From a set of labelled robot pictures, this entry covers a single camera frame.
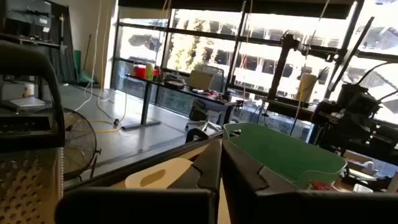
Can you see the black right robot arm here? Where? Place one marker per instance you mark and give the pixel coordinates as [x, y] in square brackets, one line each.
[351, 121]

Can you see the black camera stand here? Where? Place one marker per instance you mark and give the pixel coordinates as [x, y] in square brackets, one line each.
[281, 68]

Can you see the beige paper roll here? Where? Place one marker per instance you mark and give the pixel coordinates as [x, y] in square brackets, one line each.
[306, 88]

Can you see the black office desk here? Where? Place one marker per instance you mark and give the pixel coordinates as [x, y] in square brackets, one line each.
[146, 102]

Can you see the black aluminium table frame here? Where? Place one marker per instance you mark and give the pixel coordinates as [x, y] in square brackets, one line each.
[140, 162]

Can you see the white plastic bin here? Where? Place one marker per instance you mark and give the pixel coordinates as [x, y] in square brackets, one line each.
[174, 169]

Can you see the black storage shelf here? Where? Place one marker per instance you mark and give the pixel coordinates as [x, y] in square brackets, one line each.
[28, 18]

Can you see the metal box grater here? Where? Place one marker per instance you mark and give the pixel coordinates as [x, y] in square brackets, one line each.
[28, 186]

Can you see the green plastic bin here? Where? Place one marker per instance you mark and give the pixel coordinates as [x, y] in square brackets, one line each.
[280, 152]

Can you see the yellow container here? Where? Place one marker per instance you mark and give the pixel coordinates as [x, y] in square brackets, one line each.
[150, 71]

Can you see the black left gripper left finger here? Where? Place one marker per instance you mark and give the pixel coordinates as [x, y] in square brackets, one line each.
[140, 207]

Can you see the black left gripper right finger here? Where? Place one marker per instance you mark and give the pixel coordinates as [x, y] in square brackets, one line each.
[280, 208]

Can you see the white labelled bottle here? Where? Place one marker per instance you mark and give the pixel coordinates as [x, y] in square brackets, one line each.
[29, 90]

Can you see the red container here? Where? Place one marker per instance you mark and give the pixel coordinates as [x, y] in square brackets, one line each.
[140, 72]

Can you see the black floor fan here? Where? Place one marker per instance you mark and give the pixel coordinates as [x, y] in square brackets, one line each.
[79, 143]

